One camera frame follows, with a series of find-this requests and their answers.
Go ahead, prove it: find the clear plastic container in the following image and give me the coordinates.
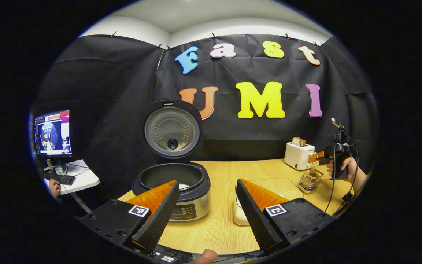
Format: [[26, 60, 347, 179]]
[[233, 178, 304, 226]]

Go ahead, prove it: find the white side table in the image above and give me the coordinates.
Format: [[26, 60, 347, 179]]
[[44, 159, 100, 195]]

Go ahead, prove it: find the white toaster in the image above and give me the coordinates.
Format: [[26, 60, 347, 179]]
[[284, 142, 316, 171]]

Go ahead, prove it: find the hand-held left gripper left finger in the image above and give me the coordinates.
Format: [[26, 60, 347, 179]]
[[79, 180, 181, 253]]

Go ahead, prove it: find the dark grey rice cooker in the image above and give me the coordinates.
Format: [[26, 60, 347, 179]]
[[132, 100, 211, 222]]

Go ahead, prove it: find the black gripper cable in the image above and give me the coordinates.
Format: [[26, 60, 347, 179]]
[[323, 139, 360, 216]]

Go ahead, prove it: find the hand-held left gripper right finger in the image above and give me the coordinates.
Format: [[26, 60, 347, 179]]
[[236, 179, 334, 252]]

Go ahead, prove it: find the black keyboard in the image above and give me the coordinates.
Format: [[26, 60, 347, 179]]
[[44, 172, 76, 186]]

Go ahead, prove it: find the wooden spoon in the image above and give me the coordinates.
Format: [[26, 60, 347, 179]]
[[307, 161, 320, 183]]

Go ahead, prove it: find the wire chopstick holder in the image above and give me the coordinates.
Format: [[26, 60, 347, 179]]
[[299, 168, 324, 194]]

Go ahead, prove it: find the computer monitor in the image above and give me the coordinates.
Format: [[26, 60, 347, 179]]
[[33, 109, 73, 158]]

